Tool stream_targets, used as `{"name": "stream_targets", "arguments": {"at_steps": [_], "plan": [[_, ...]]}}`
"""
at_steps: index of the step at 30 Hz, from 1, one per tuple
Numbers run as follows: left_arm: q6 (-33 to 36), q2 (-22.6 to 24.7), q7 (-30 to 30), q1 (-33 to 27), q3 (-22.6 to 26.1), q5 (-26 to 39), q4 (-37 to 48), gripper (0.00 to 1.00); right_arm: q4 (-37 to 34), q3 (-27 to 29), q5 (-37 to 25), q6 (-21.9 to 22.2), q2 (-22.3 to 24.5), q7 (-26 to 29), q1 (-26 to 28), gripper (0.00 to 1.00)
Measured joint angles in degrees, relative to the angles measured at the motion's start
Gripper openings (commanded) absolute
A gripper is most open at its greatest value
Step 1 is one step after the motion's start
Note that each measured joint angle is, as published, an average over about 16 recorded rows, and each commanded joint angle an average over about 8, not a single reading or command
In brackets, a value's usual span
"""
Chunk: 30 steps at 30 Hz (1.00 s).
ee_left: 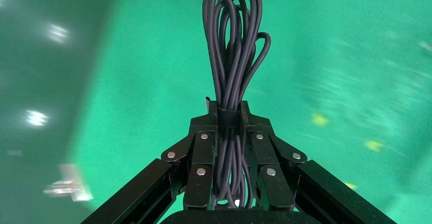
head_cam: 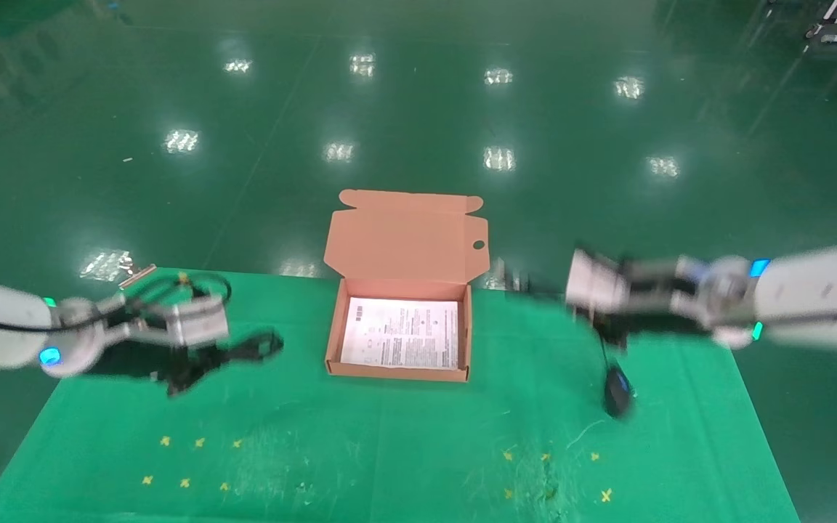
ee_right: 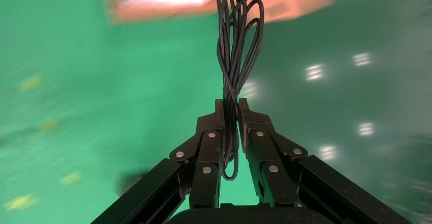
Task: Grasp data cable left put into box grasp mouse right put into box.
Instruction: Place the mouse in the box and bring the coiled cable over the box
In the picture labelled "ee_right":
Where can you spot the green table mat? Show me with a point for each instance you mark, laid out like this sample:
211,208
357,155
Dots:
101,97

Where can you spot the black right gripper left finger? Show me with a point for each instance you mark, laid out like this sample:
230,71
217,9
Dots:
207,155

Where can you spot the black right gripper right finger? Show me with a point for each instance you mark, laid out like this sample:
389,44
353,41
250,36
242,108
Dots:
265,155

